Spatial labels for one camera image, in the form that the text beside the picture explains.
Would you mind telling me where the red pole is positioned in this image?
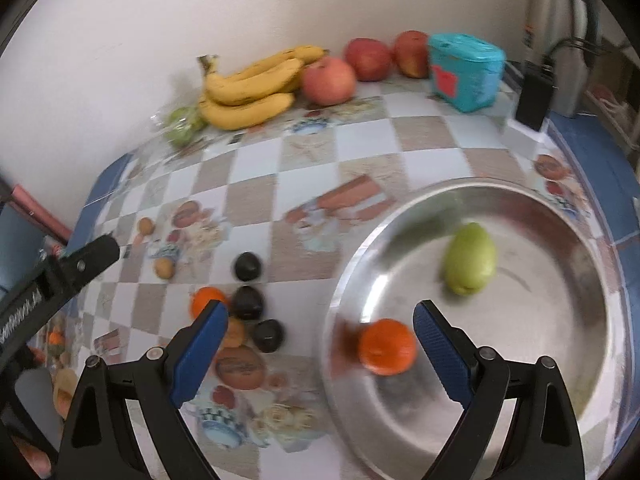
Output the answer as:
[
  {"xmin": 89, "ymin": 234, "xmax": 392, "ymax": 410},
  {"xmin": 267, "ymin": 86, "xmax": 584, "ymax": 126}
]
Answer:
[{"xmin": 12, "ymin": 184, "xmax": 73, "ymax": 242}]

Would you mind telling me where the white charger base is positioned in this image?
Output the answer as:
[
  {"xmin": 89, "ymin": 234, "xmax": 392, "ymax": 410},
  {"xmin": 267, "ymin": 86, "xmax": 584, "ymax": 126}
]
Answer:
[{"xmin": 501, "ymin": 119, "xmax": 547, "ymax": 158}]

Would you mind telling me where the green apple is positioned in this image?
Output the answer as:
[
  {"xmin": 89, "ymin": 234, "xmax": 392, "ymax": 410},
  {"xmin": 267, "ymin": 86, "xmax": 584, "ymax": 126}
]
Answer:
[{"xmin": 444, "ymin": 222, "xmax": 498, "ymax": 297}]

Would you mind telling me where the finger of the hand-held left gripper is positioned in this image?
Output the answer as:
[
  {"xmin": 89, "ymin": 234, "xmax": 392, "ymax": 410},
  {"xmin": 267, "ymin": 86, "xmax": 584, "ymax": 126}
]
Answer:
[{"xmin": 40, "ymin": 233, "xmax": 122, "ymax": 297}]

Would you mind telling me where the orange mandarin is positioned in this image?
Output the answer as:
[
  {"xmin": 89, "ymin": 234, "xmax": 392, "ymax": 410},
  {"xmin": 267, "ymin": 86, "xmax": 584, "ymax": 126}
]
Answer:
[
  {"xmin": 357, "ymin": 318, "xmax": 418, "ymax": 377},
  {"xmin": 189, "ymin": 286, "xmax": 231, "ymax": 321}
]

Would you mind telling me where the black cable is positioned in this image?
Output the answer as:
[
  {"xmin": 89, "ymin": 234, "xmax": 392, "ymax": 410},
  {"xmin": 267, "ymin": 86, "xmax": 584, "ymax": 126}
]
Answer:
[{"xmin": 540, "ymin": 35, "xmax": 640, "ymax": 68}]

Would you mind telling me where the stainless steel thermos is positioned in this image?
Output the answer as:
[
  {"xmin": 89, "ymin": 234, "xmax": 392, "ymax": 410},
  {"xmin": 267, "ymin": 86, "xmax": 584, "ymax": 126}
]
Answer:
[{"xmin": 522, "ymin": 0, "xmax": 601, "ymax": 116}]

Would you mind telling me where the yellow banana bunch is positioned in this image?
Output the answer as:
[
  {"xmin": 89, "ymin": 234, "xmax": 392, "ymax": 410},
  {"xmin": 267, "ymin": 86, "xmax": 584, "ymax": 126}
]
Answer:
[{"xmin": 196, "ymin": 45, "xmax": 331, "ymax": 132}]

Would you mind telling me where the dark plum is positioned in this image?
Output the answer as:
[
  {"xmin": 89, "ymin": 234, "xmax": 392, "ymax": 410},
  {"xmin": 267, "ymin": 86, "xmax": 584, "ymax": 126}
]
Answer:
[
  {"xmin": 250, "ymin": 318, "xmax": 286, "ymax": 353},
  {"xmin": 233, "ymin": 251, "xmax": 264, "ymax": 282},
  {"xmin": 231, "ymin": 286, "xmax": 266, "ymax": 321}
]

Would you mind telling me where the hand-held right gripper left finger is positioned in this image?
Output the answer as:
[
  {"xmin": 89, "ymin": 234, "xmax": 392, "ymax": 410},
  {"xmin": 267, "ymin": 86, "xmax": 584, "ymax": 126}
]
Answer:
[{"xmin": 59, "ymin": 299, "xmax": 231, "ymax": 480}]

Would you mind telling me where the white shelf unit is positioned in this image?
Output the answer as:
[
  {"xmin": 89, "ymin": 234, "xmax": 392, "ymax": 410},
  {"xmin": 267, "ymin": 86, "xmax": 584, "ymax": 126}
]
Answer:
[{"xmin": 580, "ymin": 0, "xmax": 640, "ymax": 161}]

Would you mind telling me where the teal house-shaped box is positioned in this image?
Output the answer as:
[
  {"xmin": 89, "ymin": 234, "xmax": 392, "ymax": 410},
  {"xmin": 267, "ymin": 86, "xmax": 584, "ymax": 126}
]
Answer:
[{"xmin": 427, "ymin": 33, "xmax": 507, "ymax": 113}]

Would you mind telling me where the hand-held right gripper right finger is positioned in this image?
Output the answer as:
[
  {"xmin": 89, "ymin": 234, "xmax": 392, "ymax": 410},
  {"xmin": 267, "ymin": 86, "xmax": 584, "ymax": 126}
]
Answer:
[{"xmin": 412, "ymin": 300, "xmax": 586, "ymax": 480}]

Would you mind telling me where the round steel tray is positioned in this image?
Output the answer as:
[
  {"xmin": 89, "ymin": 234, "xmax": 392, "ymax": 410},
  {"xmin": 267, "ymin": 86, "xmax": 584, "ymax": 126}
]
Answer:
[{"xmin": 320, "ymin": 177, "xmax": 628, "ymax": 480}]

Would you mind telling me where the clear bag of green fruit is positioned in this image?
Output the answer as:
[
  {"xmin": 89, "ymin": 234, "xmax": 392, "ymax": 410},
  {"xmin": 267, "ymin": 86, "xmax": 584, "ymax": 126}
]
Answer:
[{"xmin": 152, "ymin": 102, "xmax": 208, "ymax": 150}]

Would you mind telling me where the person's left hand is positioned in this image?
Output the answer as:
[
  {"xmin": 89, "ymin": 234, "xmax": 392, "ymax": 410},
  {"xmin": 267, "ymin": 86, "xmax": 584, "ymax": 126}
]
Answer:
[{"xmin": 20, "ymin": 440, "xmax": 55, "ymax": 480}]

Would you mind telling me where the checkered printed tablecloth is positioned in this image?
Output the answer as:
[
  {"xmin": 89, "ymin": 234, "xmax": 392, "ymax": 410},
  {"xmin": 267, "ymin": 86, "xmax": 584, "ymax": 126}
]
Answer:
[{"xmin": 65, "ymin": 60, "xmax": 640, "ymax": 480}]

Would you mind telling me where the red apple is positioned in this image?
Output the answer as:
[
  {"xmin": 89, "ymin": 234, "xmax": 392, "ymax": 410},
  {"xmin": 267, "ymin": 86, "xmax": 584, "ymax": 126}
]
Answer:
[
  {"xmin": 300, "ymin": 56, "xmax": 357, "ymax": 107},
  {"xmin": 343, "ymin": 37, "xmax": 393, "ymax": 82},
  {"xmin": 391, "ymin": 30, "xmax": 432, "ymax": 79}
]

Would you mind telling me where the black power adapter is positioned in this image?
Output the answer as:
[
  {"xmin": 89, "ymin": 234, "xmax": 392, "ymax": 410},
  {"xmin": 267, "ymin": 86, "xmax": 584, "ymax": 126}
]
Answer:
[{"xmin": 515, "ymin": 62, "xmax": 557, "ymax": 130}]

